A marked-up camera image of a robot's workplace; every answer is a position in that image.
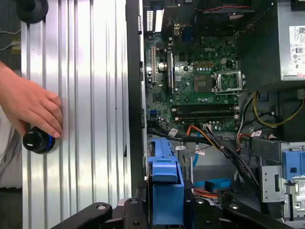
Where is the yellow power wire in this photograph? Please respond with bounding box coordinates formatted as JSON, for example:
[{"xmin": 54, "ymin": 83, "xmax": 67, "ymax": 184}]
[{"xmin": 253, "ymin": 92, "xmax": 305, "ymax": 127}]

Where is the white expansion slot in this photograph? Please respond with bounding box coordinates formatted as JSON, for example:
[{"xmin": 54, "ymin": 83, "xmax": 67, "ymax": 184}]
[{"xmin": 150, "ymin": 46, "xmax": 157, "ymax": 84}]

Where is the CPU socket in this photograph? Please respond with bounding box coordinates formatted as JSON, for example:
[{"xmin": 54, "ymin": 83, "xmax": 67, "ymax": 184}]
[{"xmin": 193, "ymin": 75, "xmax": 213, "ymax": 94}]

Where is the blue flat disk wire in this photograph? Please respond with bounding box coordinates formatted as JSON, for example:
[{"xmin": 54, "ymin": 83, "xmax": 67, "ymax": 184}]
[{"xmin": 190, "ymin": 140, "xmax": 232, "ymax": 194}]

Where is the black case fan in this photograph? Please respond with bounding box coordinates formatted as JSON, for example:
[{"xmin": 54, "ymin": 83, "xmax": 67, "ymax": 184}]
[{"xmin": 194, "ymin": 0, "xmax": 253, "ymax": 36}]

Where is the orange and yellow wire bundle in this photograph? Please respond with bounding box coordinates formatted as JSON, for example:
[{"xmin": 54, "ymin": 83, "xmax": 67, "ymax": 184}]
[{"xmin": 186, "ymin": 124, "xmax": 224, "ymax": 151}]

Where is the round black knob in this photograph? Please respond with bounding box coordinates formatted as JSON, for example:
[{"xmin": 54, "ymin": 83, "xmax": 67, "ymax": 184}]
[{"xmin": 16, "ymin": 0, "xmax": 49, "ymax": 24}]

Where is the black cable bundle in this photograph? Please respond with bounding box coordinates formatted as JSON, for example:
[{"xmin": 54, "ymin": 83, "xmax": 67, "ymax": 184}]
[{"xmin": 147, "ymin": 121, "xmax": 263, "ymax": 198}]

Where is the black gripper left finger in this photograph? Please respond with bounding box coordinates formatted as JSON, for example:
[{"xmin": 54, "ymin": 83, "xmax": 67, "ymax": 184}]
[{"xmin": 51, "ymin": 177, "xmax": 153, "ymax": 229}]

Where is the orange flat disk wire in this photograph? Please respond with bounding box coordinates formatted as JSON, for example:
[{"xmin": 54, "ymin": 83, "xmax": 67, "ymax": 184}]
[{"xmin": 193, "ymin": 188, "xmax": 219, "ymax": 199}]

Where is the grey power supply unit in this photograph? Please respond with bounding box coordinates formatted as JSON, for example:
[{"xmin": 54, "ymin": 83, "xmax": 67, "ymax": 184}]
[{"xmin": 238, "ymin": 0, "xmax": 305, "ymax": 93}]

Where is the round black tool blue ring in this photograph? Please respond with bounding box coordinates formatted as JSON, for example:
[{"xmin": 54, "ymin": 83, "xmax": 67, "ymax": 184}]
[{"xmin": 22, "ymin": 126, "xmax": 57, "ymax": 155}]

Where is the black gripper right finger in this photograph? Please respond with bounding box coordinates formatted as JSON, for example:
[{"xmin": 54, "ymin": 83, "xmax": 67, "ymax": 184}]
[{"xmin": 184, "ymin": 180, "xmax": 289, "ymax": 229}]

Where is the black RAM slot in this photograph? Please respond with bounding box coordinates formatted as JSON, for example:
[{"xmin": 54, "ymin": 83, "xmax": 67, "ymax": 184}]
[
  {"xmin": 172, "ymin": 107, "xmax": 240, "ymax": 112},
  {"xmin": 172, "ymin": 104, "xmax": 240, "ymax": 108},
  {"xmin": 175, "ymin": 116, "xmax": 240, "ymax": 122},
  {"xmin": 175, "ymin": 113, "xmax": 240, "ymax": 117}
]

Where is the metal disk bay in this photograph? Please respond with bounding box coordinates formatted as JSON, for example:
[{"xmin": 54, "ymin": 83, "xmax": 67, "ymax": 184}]
[{"xmin": 146, "ymin": 138, "xmax": 239, "ymax": 203}]

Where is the metal socket cover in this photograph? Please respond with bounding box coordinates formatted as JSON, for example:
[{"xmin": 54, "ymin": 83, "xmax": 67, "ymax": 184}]
[{"xmin": 213, "ymin": 71, "xmax": 247, "ymax": 95}]

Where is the metal drive cage blue latch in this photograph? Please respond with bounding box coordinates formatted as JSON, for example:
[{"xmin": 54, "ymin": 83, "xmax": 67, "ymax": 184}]
[{"xmin": 258, "ymin": 142, "xmax": 305, "ymax": 222}]

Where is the black open PC case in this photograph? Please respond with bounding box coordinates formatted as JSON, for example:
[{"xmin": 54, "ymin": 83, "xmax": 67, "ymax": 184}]
[{"xmin": 125, "ymin": 0, "xmax": 305, "ymax": 229}]

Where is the green motherboard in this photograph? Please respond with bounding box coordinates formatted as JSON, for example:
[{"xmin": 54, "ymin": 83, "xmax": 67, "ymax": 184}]
[{"xmin": 144, "ymin": 31, "xmax": 240, "ymax": 133}]

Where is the person's bare hand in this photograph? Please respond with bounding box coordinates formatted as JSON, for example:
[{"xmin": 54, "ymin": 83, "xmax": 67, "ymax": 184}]
[{"xmin": 0, "ymin": 61, "xmax": 64, "ymax": 139}]

